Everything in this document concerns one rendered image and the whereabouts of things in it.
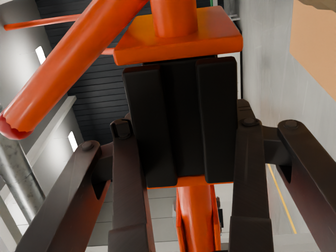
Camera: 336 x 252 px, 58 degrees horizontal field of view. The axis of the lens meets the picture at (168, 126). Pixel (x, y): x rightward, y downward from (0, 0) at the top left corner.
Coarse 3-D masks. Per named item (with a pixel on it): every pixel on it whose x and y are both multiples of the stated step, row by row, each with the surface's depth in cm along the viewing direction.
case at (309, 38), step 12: (300, 12) 32; (312, 12) 29; (324, 12) 27; (300, 24) 33; (312, 24) 30; (324, 24) 27; (300, 36) 33; (312, 36) 30; (324, 36) 27; (300, 48) 33; (312, 48) 30; (324, 48) 27; (300, 60) 34; (312, 60) 30; (324, 60) 28; (312, 72) 31; (324, 72) 28; (324, 84) 28
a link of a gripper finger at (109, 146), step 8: (128, 112) 19; (112, 144) 16; (104, 152) 15; (112, 152) 15; (104, 160) 15; (112, 160) 15; (96, 168) 15; (104, 168) 15; (96, 176) 15; (104, 176) 15
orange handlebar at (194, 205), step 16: (160, 0) 14; (176, 0) 13; (192, 0) 14; (160, 16) 14; (176, 16) 14; (192, 16) 14; (160, 32) 14; (176, 32) 14; (192, 32) 14; (176, 192) 24; (192, 192) 19; (208, 192) 20; (176, 208) 22; (192, 208) 20; (208, 208) 20; (176, 224) 21; (192, 224) 21; (208, 224) 21; (192, 240) 21; (208, 240) 22
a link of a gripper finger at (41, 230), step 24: (96, 144) 15; (72, 168) 14; (72, 192) 12; (96, 192) 15; (48, 216) 11; (72, 216) 12; (96, 216) 14; (24, 240) 10; (48, 240) 10; (72, 240) 12
